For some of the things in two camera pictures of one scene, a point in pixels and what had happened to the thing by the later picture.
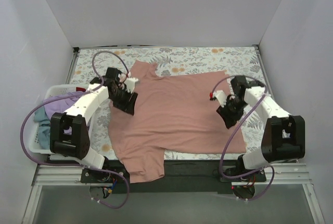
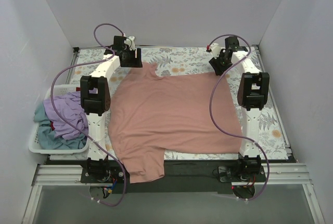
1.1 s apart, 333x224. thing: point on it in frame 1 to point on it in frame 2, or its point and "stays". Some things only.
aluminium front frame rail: (41, 175) stays
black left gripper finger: (127, 103) to (138, 63)
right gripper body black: (228, 115) to (219, 65)
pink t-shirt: (173, 114) stays
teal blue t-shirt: (40, 116) stays
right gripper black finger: (229, 119) to (218, 68)
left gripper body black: (125, 102) to (131, 61)
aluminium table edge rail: (76, 52) stays
